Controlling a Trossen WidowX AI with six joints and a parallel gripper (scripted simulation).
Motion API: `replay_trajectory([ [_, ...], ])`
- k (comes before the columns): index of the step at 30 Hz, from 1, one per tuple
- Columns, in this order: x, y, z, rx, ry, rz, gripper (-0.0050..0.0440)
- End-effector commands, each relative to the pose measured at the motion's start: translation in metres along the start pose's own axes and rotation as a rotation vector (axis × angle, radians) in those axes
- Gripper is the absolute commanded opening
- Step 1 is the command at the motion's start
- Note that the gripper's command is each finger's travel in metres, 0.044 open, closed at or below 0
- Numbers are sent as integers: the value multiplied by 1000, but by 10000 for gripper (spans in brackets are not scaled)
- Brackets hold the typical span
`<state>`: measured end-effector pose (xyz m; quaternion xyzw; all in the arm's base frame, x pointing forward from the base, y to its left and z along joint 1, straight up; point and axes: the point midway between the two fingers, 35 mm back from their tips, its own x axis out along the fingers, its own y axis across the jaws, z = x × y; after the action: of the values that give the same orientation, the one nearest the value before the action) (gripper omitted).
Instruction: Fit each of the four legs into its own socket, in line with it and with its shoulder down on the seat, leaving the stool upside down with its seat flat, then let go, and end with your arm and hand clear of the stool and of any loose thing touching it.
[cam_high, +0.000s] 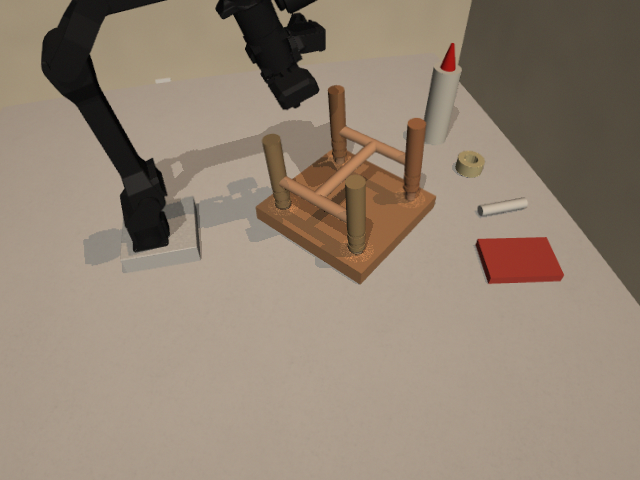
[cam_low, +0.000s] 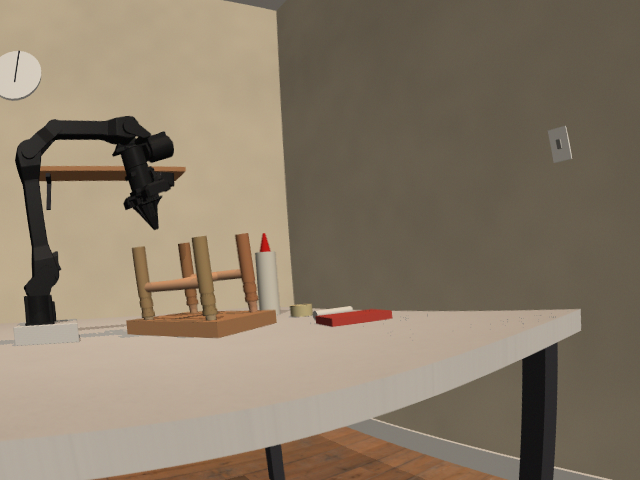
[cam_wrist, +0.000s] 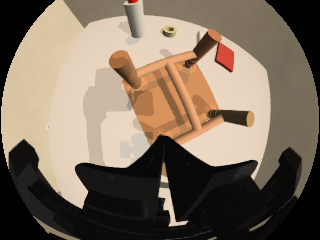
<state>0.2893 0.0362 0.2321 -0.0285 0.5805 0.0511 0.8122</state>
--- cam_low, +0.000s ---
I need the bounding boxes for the flat red rectangular block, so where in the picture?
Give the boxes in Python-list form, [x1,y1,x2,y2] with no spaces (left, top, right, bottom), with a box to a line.
[316,309,392,327]

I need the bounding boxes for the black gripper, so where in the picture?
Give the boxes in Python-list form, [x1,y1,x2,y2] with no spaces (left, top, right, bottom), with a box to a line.
[123,163,171,230]

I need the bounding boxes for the brown wooden stool seat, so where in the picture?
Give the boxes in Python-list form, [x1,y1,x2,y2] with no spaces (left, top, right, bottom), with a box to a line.
[126,310,277,338]

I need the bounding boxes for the brown wooden stool legs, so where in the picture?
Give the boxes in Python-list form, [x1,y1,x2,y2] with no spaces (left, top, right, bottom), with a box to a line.
[132,233,258,320]

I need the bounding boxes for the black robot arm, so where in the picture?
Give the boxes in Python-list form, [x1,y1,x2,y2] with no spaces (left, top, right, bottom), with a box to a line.
[15,116,174,326]

